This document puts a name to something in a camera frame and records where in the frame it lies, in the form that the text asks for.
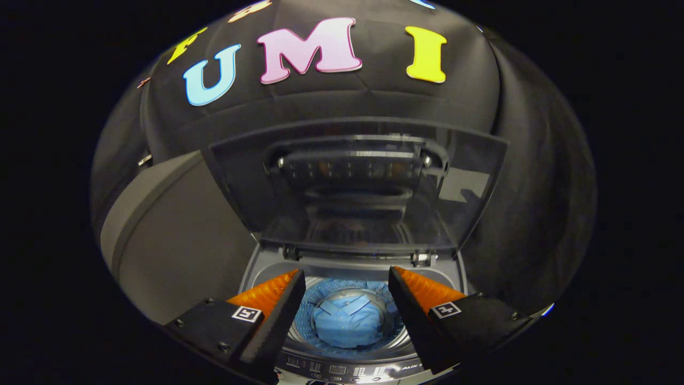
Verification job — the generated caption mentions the dark transparent washing machine lid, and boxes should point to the dark transparent washing machine lid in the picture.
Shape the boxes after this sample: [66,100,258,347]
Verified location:
[202,118,510,256]

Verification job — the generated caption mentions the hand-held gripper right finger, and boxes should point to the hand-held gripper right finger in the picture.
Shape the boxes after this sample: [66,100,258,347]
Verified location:
[388,266,535,375]

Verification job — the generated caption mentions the light blue polo shirt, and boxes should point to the light blue polo shirt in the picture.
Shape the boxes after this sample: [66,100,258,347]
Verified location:
[312,294,386,349]

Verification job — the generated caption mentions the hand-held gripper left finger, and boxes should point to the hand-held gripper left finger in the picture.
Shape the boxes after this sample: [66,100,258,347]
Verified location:
[163,269,306,383]

